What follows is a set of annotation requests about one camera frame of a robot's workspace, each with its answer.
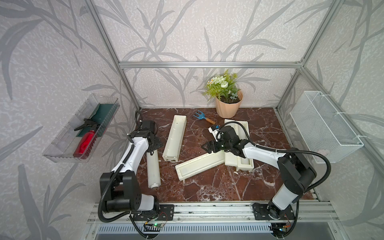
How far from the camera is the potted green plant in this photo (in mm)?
953

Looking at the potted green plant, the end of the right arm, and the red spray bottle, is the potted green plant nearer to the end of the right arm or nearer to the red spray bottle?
the end of the right arm

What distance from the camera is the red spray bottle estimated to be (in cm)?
56

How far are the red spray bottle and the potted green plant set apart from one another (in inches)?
25.9
